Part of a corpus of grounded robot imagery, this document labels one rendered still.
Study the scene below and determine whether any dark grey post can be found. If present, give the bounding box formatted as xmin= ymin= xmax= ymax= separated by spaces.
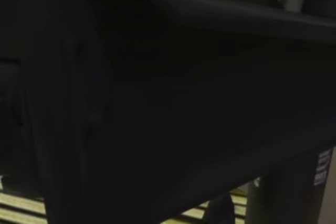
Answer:
xmin=247 ymin=147 xmax=334 ymax=224

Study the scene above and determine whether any white printed label sticker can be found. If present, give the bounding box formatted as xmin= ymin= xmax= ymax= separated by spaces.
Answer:
xmin=313 ymin=150 xmax=332 ymax=186

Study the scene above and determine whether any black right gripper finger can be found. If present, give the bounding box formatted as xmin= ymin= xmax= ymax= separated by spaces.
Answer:
xmin=203 ymin=193 xmax=236 ymax=224

